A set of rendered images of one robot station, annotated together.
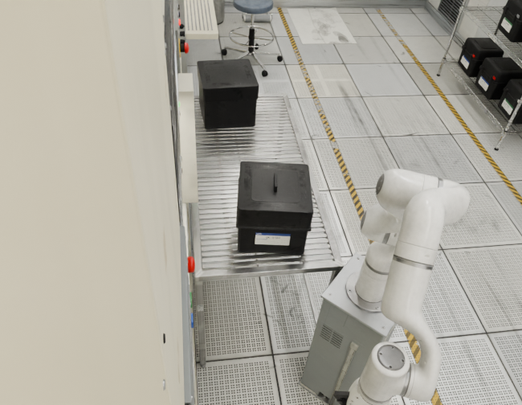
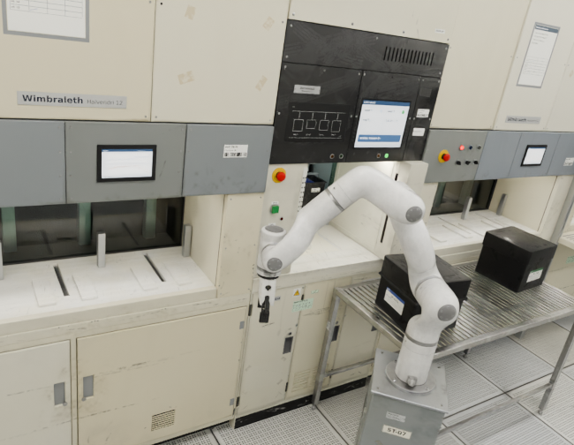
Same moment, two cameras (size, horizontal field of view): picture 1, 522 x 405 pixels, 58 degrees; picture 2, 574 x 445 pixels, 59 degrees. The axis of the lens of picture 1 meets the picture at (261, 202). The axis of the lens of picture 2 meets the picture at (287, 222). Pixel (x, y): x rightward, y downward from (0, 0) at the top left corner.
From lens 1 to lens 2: 174 cm
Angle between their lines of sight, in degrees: 59
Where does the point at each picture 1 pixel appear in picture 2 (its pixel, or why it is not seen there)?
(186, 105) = (404, 174)
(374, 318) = (382, 381)
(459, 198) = (400, 193)
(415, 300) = (309, 207)
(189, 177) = (389, 235)
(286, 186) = not seen: hidden behind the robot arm
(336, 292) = (388, 356)
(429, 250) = (337, 185)
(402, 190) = not seen: hidden behind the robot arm
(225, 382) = (309, 426)
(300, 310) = not seen: outside the picture
